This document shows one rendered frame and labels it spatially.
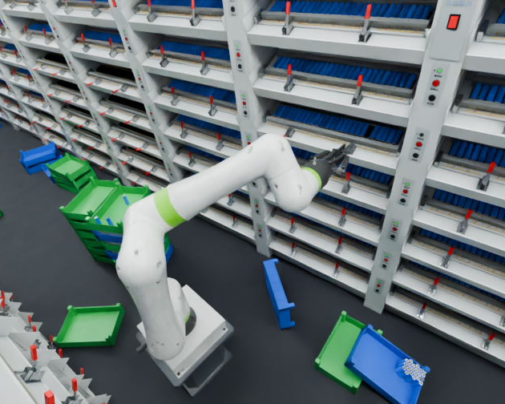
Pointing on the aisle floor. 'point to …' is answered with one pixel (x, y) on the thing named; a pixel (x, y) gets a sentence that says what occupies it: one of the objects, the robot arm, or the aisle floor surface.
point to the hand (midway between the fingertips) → (342, 151)
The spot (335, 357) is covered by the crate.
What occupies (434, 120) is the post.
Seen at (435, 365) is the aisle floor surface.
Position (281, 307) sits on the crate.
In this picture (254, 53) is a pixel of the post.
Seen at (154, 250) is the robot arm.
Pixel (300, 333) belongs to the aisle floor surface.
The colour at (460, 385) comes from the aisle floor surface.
